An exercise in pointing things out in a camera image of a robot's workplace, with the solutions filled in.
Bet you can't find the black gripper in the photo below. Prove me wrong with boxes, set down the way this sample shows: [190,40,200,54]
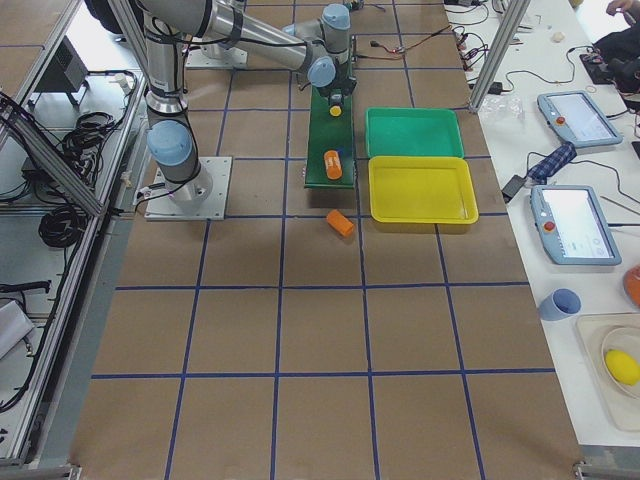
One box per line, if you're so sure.
[319,62,357,98]

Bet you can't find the yellow push button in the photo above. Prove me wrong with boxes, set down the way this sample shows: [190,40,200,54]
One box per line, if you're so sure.
[327,93,344,118]

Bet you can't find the orange cylinder labelled 4680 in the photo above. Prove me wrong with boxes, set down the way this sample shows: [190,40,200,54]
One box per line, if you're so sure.
[323,150,343,181]

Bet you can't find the plain orange cylinder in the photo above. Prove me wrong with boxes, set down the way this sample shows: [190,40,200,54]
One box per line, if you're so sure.
[326,209,355,238]

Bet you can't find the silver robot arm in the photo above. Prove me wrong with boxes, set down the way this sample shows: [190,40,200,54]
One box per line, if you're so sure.
[139,1,356,190]

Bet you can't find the green conveyor belt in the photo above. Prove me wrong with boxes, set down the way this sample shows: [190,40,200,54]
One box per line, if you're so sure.
[304,87,355,189]

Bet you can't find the green plastic tray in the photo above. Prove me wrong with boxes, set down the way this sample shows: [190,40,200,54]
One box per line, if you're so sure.
[365,107,464,158]

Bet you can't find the yellow plastic tray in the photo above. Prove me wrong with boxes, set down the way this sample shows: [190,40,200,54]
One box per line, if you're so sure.
[368,156,479,234]

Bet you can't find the black power adapter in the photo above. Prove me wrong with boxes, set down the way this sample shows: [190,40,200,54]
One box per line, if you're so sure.
[501,175,526,204]

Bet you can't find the blue teach pendant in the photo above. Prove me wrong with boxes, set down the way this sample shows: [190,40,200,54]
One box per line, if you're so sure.
[536,91,623,149]
[530,185,622,266]

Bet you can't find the blue plastic cup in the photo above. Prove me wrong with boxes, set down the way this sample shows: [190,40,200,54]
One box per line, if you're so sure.
[538,288,582,321]

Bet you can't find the beige bowl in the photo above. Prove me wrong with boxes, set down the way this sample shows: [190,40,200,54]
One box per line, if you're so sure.
[600,326,639,400]

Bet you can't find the yellow lemon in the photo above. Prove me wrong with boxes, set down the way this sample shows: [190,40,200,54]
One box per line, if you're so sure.
[604,350,639,386]

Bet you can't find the red black power cable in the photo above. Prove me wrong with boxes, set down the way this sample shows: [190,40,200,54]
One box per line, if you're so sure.
[369,27,451,59]

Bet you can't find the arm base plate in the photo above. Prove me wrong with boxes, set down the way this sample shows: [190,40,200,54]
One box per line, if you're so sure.
[186,44,248,70]
[144,156,232,221]

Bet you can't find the aluminium frame post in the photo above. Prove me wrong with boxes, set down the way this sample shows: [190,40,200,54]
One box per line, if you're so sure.
[468,0,530,113]

